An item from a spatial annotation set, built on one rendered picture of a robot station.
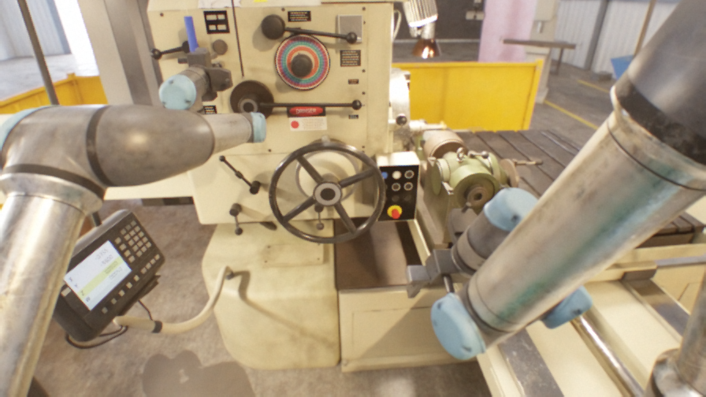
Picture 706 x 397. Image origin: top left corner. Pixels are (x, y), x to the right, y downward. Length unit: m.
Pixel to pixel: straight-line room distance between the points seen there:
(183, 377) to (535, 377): 1.81
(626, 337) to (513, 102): 2.96
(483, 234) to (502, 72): 3.59
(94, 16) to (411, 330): 2.24
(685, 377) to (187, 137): 0.63
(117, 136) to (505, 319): 0.50
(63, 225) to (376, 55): 0.96
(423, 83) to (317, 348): 2.76
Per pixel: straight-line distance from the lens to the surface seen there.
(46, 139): 0.56
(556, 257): 0.33
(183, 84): 0.87
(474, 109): 4.09
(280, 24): 1.13
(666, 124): 0.25
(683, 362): 0.49
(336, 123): 1.24
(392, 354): 2.21
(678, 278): 2.66
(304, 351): 2.13
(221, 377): 2.33
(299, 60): 1.10
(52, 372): 2.83
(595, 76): 10.52
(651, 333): 1.88
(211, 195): 1.45
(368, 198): 1.39
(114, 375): 2.60
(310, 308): 1.86
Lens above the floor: 1.89
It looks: 28 degrees down
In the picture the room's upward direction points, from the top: 1 degrees counter-clockwise
